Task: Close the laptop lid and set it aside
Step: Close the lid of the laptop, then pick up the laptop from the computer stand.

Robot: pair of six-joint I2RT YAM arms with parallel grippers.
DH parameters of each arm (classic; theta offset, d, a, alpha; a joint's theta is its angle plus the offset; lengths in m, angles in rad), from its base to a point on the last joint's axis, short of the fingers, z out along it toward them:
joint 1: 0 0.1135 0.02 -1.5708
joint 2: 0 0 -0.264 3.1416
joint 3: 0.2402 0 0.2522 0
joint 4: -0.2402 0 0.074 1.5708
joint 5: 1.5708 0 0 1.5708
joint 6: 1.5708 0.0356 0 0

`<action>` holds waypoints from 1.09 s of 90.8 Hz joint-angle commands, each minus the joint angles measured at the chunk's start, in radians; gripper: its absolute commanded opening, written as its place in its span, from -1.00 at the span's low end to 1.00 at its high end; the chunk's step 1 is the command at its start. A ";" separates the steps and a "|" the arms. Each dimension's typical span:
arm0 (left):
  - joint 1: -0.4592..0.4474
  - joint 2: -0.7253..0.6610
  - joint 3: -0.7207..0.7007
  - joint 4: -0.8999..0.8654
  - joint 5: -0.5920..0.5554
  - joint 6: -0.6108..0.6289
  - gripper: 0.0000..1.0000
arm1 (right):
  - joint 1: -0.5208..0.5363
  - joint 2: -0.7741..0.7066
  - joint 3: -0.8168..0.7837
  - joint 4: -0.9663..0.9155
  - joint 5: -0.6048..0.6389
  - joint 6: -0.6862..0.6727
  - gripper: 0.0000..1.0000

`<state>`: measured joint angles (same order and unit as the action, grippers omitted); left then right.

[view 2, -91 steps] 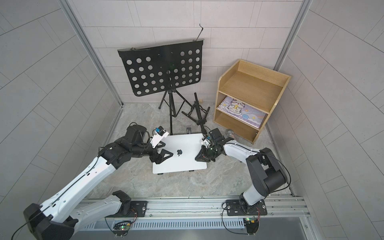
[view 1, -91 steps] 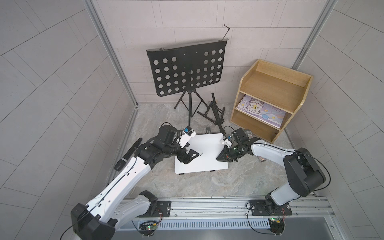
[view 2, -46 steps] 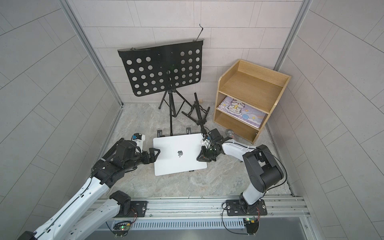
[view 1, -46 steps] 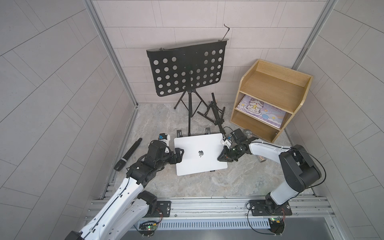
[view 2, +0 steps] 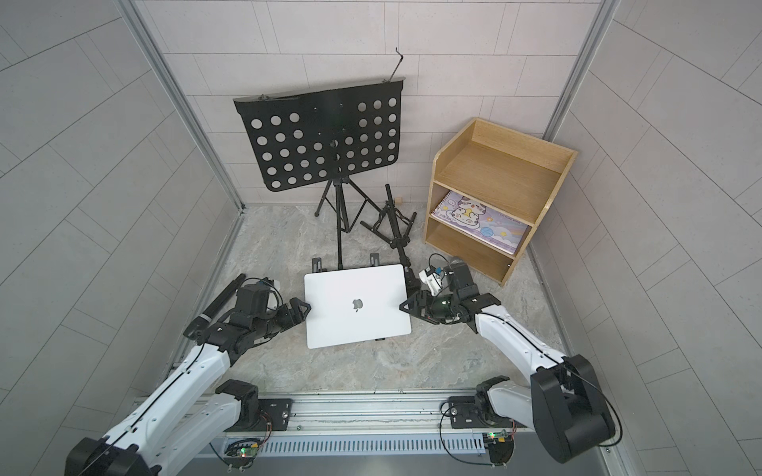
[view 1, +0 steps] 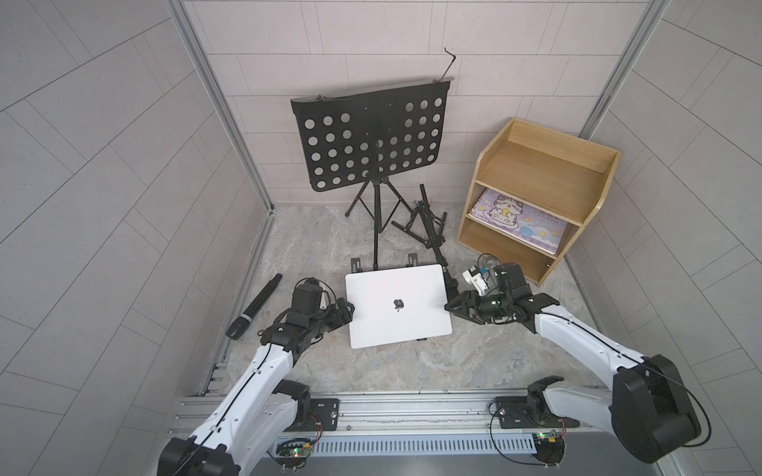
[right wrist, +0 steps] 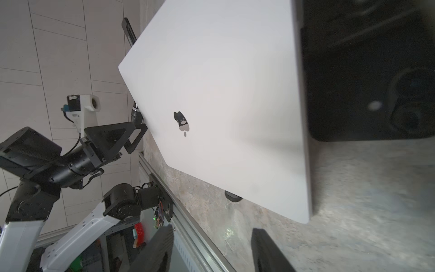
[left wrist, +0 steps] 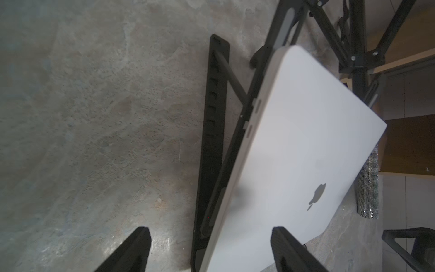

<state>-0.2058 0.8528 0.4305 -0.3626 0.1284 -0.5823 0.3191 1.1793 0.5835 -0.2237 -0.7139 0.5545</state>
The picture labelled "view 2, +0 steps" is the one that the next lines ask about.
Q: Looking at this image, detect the silver laptop computer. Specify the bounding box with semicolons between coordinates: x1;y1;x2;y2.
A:
304;264;412;349

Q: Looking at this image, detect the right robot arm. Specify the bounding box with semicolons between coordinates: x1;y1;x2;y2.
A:
400;259;623;463

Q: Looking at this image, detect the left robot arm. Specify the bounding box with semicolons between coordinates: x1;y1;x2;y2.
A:
63;278;312;475

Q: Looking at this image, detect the black folding laptop stand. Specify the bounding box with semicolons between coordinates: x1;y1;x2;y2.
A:
305;258;388;349

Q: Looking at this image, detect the purple cartoon spiral notebook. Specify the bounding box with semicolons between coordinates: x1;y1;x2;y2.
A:
432;190;528;255

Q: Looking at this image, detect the wooden shelf unit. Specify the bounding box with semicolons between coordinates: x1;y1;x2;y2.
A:
424;118;577;285

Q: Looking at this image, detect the left circuit board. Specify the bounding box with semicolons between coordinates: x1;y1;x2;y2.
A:
224;438;264;469

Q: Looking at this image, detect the circuit board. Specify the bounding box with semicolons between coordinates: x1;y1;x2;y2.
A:
224;438;264;469
483;432;515;466

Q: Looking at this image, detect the right circuit board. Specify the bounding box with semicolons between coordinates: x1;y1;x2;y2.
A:
483;432;515;466

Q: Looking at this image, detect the black perforated music stand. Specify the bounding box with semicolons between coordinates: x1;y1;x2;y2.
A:
233;73;405;237

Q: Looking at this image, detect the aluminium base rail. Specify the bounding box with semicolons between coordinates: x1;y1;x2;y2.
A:
115;388;617;441

